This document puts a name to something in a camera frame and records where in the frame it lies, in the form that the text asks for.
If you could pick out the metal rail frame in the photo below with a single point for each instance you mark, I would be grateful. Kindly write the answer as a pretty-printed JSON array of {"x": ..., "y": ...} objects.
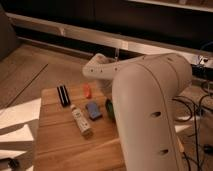
[{"x": 110, "y": 39}]

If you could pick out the white paper sheets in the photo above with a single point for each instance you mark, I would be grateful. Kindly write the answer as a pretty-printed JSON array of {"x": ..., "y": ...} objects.
[{"x": 18, "y": 131}]

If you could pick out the green ceramic bowl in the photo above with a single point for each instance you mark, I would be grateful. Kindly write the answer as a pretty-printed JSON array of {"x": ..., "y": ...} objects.
[{"x": 109, "y": 109}]

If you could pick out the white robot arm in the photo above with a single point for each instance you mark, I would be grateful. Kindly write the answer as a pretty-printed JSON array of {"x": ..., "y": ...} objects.
[{"x": 142, "y": 93}]

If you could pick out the black rectangular box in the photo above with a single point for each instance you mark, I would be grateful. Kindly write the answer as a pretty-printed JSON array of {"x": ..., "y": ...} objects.
[{"x": 63, "y": 96}]

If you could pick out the blue sponge block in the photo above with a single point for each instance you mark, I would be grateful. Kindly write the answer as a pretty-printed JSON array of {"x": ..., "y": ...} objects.
[{"x": 93, "y": 110}]

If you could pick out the white plastic bottle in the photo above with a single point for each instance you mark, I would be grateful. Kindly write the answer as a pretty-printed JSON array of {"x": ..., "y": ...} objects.
[{"x": 81, "y": 121}]

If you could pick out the wooden table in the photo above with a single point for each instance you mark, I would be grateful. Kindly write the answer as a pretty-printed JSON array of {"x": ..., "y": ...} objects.
[{"x": 61, "y": 147}]

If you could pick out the orange ceramic cup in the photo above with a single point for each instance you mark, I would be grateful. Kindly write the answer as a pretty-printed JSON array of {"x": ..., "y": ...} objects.
[{"x": 87, "y": 91}]

